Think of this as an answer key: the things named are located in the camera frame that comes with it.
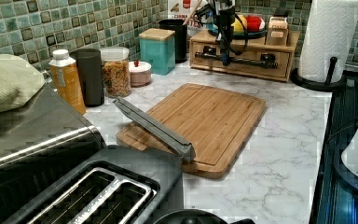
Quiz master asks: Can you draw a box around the green cloth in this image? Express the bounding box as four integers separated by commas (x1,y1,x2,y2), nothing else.
0,54,45,113

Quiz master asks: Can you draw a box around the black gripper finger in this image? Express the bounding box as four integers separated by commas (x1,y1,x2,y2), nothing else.
220,40,230,66

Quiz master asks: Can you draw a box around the small wooden box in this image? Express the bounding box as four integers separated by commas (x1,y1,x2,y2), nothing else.
266,17,288,46

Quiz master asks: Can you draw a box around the pink bowl with white lid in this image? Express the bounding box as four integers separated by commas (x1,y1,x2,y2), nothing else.
130,61,151,87

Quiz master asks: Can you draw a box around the teal round plate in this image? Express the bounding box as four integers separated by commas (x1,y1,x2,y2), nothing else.
208,27,267,40

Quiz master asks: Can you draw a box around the clear jar of cereal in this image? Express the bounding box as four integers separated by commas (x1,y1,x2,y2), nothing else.
101,47,131,97

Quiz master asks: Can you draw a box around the dark grey cylinder canister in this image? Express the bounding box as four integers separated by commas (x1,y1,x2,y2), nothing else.
70,49,104,107

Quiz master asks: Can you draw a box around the black utensil holder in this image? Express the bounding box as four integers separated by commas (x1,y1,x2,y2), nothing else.
158,19,188,64

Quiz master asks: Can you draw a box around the orange bottle with white cap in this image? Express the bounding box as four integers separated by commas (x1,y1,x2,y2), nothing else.
48,49,86,114

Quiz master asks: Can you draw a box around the large bamboo cutting board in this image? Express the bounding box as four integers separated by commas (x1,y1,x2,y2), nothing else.
116,82,267,180

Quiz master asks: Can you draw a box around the black round appliance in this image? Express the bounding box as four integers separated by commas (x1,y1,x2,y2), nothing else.
152,208,255,224

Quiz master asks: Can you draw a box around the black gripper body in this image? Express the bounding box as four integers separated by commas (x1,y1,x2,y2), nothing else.
195,0,239,50

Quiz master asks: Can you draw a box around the wooden drawer with black handle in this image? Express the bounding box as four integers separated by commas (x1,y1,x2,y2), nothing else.
190,42,293,82

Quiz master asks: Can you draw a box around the cereal box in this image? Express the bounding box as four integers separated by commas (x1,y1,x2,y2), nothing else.
167,0,208,36

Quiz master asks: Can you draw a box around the black silver toaster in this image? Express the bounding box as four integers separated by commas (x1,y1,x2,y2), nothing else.
0,146,184,224

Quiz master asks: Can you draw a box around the red plush toy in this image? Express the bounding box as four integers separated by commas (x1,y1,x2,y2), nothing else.
245,15,265,32

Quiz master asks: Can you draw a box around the paper towel roll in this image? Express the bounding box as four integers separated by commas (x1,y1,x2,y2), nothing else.
298,0,358,82

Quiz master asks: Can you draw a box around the teal canister with wooden lid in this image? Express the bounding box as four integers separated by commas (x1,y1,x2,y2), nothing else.
139,28,175,76

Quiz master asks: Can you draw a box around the wooden drawer cabinet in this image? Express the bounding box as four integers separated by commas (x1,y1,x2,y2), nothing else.
188,29,301,83

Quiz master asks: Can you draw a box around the silver toaster oven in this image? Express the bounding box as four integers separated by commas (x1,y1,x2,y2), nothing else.
0,81,197,200

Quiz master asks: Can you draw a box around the black paper towel holder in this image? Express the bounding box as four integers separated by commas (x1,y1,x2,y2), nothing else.
290,57,347,92

